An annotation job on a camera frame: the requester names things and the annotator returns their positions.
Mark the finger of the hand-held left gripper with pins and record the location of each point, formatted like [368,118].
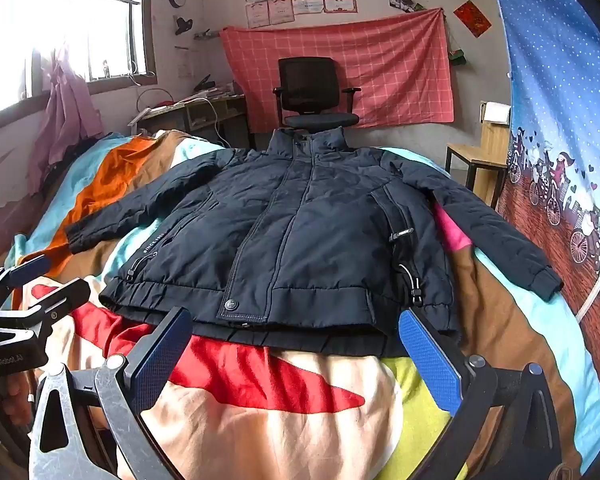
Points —
[30,266]
[65,295]

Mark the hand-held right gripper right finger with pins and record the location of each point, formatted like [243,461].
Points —
[430,360]

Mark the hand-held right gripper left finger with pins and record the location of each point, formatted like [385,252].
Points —
[160,360]

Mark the navy padded jacket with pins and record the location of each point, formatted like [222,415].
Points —
[290,240]

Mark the person's left hand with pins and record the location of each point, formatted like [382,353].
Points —
[15,395]

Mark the pink cloth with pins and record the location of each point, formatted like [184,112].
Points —
[452,232]

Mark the colourful patchwork blanket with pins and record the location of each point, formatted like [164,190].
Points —
[280,410]

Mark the pink curtain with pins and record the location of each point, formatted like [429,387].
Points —
[70,110]

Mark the wooden desk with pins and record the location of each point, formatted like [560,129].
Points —
[200,115]

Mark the wooden side table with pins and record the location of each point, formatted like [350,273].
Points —
[495,140]

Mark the window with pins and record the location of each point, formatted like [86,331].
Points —
[105,35]

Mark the papers on desk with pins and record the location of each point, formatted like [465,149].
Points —
[215,91]

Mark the white box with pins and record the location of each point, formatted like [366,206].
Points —
[497,112]

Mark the blue printed curtain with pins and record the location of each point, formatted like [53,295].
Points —
[555,85]

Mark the black office chair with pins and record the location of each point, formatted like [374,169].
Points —
[307,80]

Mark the red paper decoration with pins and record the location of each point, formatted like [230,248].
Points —
[472,19]

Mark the white wall paper sheet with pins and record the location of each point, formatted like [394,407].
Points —
[183,62]

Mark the red checked wall cloth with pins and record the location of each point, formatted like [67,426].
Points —
[395,75]

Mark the wall photo cards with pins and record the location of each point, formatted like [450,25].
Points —
[405,2]

